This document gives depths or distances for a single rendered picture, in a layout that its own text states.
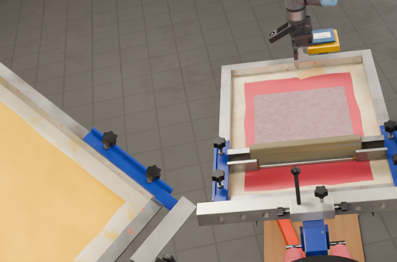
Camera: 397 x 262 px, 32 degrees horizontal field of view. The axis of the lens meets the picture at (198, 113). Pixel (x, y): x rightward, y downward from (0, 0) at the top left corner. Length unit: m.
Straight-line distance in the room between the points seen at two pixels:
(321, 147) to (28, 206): 0.93
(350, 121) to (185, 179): 1.50
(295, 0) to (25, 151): 1.13
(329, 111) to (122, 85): 2.32
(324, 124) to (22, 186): 1.08
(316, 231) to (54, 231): 0.73
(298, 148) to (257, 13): 2.94
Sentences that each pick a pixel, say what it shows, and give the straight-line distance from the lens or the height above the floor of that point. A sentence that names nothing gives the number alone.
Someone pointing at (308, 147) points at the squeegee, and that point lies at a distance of 2.27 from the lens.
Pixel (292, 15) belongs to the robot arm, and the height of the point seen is 1.21.
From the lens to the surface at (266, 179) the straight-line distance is 2.31.
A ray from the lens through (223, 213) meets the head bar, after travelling 2.10.
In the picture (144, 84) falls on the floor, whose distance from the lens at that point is 4.59.
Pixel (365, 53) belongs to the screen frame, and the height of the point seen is 0.99.
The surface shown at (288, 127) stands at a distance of 2.50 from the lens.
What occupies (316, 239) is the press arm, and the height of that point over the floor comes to 1.04.
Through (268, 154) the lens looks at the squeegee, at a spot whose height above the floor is 1.03.
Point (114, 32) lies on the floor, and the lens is 5.27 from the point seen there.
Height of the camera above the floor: 2.53
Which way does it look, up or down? 37 degrees down
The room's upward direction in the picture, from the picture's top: 12 degrees counter-clockwise
